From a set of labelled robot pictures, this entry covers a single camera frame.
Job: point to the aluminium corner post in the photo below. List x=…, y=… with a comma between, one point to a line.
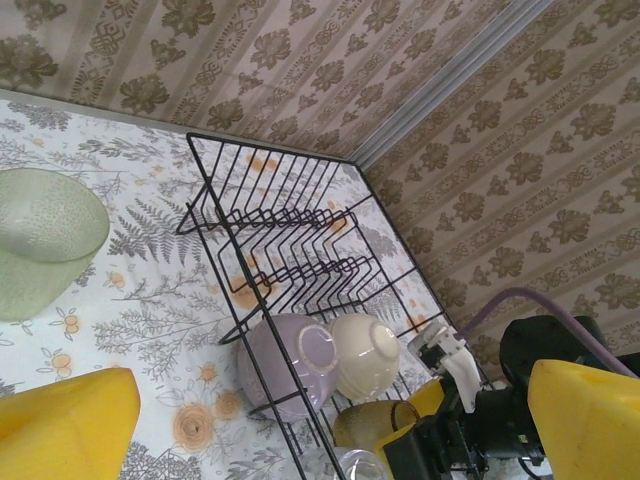
x=450, y=85

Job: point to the clear glass cup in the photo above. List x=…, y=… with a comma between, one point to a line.
x=350, y=465

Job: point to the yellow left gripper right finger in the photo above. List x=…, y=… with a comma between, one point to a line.
x=590, y=430

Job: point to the cream ceramic bowl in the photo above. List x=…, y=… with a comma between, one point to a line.
x=365, y=360

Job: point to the purple ceramic bowl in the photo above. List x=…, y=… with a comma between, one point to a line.
x=280, y=370

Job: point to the pale green glass cup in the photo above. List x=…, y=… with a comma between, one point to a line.
x=45, y=240

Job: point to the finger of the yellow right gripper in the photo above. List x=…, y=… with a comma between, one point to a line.
x=392, y=445
x=427, y=397

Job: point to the floral tablecloth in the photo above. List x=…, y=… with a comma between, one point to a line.
x=150, y=325

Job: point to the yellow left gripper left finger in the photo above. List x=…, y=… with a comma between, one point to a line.
x=65, y=430

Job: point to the amber glass cup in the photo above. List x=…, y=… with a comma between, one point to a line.
x=365, y=425

